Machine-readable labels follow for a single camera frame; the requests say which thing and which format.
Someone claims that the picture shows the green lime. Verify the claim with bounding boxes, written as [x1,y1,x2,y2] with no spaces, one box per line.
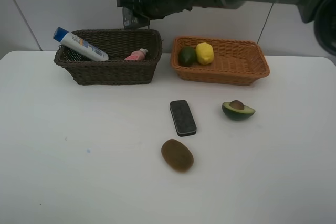
[178,46,197,67]

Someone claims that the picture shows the pink white-capped bottle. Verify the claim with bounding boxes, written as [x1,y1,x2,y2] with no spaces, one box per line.
[124,48,148,61]

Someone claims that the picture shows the yellow lemon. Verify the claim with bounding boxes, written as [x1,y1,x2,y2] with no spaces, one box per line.
[195,42,214,65]

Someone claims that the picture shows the white blue-capped shampoo bottle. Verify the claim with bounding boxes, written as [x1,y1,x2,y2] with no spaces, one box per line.
[53,27,109,61]

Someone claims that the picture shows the black whiteboard eraser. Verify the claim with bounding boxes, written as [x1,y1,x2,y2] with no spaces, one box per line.
[170,100,197,137]

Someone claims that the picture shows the halved avocado with pit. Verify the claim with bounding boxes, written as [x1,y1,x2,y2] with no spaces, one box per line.
[222,100,256,121]

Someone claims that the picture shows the brown kiwi fruit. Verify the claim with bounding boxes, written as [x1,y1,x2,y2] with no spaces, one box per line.
[161,139,194,173]

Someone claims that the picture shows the dark green pump bottle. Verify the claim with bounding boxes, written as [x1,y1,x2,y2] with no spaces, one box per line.
[122,7,150,29]

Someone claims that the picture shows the dark brown wicker basket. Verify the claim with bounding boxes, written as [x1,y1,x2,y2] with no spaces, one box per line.
[54,29,162,86]

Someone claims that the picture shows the orange wicker basket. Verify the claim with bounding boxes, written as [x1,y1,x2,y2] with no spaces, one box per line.
[171,36,270,86]

